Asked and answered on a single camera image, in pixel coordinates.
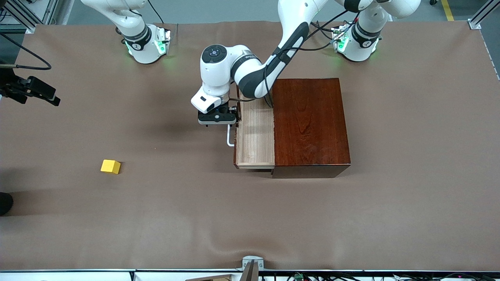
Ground black right arm base cable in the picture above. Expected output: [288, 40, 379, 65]
[147, 0, 165, 24]

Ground aluminium frame profile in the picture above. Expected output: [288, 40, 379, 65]
[0, 0, 59, 34]
[468, 0, 500, 30]

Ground black left arm base cables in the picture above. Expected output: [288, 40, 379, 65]
[310, 21, 337, 39]

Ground light wood drawer white handle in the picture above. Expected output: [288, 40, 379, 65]
[227, 87, 276, 170]

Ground grey metal clamp bracket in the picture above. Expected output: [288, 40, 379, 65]
[241, 256, 264, 281]

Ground dark brown wooden cabinet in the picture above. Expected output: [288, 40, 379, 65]
[271, 78, 351, 179]

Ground black round shoe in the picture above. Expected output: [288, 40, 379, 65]
[0, 192, 14, 216]

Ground brown table cloth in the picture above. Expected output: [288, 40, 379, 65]
[0, 20, 500, 272]

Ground white table edge rail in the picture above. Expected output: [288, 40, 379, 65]
[0, 269, 500, 281]

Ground tan wooden board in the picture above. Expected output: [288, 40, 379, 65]
[186, 274, 235, 281]

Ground yellow block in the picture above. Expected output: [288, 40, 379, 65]
[100, 160, 121, 174]

